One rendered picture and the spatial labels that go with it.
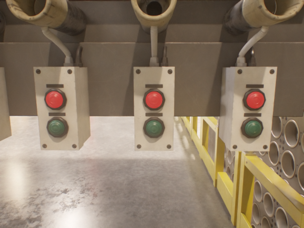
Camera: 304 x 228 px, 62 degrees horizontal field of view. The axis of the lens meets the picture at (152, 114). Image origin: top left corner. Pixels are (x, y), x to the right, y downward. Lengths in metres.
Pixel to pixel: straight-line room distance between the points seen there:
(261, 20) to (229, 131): 0.19
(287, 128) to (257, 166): 1.62
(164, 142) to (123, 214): 1.01
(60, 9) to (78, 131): 0.20
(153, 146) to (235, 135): 0.15
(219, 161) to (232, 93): 1.22
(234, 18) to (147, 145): 0.28
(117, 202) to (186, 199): 0.40
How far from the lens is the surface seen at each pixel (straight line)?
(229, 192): 1.42
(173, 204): 1.51
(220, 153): 1.65
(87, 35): 0.57
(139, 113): 0.44
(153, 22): 0.37
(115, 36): 0.56
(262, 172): 1.01
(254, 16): 0.42
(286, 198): 0.86
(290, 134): 2.68
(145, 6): 0.45
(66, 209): 1.53
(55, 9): 0.42
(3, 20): 0.64
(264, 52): 0.57
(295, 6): 0.42
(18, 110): 0.61
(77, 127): 0.47
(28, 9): 0.46
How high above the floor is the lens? 0.77
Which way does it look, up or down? 11 degrees down
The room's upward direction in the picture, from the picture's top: straight up
